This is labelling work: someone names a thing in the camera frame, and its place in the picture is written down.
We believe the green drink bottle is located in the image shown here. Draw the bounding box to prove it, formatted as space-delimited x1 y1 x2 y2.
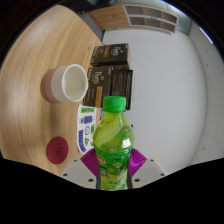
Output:
92 95 136 192

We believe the black glossy box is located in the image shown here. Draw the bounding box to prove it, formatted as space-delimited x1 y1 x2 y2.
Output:
109 67 134 111

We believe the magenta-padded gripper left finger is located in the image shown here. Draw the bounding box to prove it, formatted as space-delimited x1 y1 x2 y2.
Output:
60 148 100 190

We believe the flat round red coaster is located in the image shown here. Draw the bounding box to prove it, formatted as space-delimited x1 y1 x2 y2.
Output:
45 136 70 165

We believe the white and pink cup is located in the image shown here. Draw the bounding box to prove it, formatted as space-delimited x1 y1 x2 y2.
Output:
40 63 90 104

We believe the ceiling light panel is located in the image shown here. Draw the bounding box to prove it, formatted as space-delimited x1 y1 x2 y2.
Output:
198 25 214 45

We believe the white printed leaflet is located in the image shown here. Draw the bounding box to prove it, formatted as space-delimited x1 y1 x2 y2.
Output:
77 104 98 154

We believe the wooden shelf cabinet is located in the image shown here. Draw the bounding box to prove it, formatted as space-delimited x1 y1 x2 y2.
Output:
87 3 179 34

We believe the dark brown carton box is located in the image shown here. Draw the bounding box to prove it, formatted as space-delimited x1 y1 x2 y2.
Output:
90 42 130 67
82 65 115 109

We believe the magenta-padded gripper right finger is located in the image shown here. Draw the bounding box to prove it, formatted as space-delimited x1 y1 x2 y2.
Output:
128 148 168 189

